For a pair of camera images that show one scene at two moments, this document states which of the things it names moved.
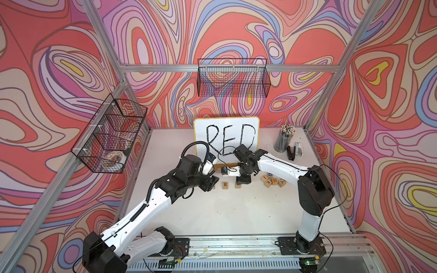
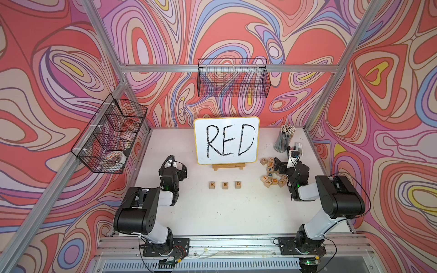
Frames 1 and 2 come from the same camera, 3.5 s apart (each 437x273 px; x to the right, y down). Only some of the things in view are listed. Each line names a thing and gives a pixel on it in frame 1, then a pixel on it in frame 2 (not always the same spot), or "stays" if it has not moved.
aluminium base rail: (271, 253) stays
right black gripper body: (245, 172) to (288, 172)
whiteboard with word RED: (223, 135) stays
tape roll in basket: (116, 156) stays
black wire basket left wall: (106, 144) stays
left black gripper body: (206, 183) to (179, 176)
